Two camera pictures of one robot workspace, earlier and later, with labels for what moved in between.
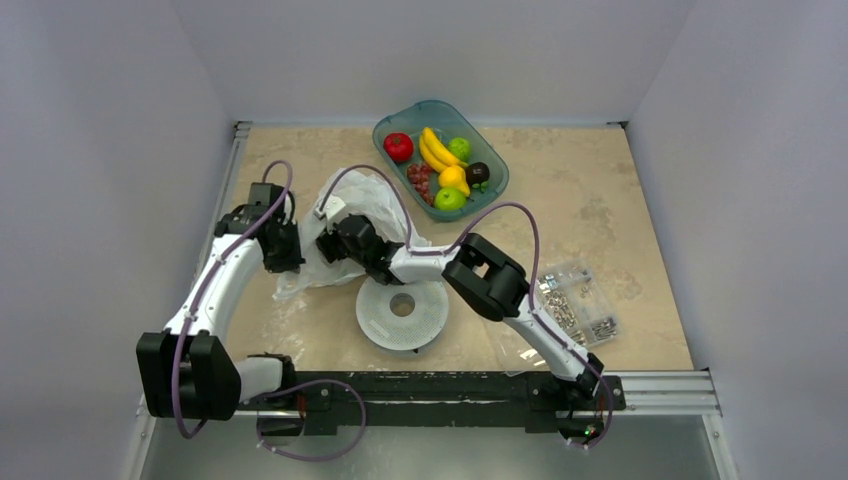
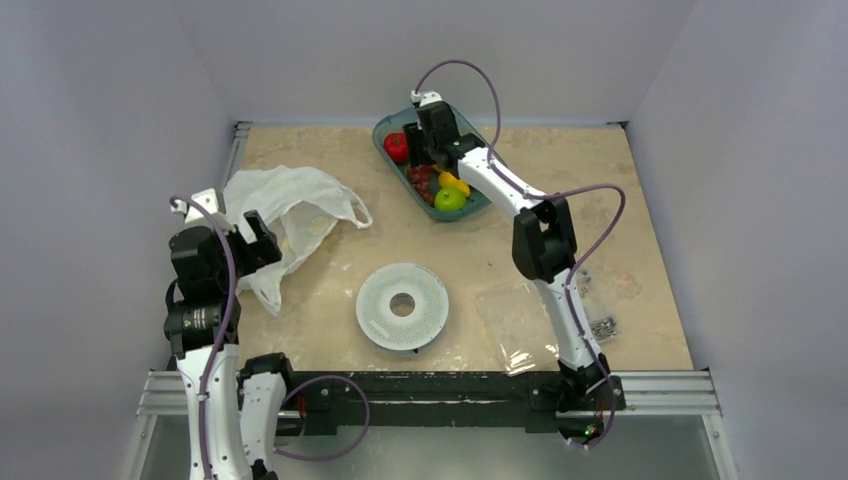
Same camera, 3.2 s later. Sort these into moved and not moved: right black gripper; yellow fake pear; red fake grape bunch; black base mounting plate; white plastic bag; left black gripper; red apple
Moved: left black gripper; right black gripper; white plastic bag
Not moved: yellow fake pear; red apple; black base mounting plate; red fake grape bunch
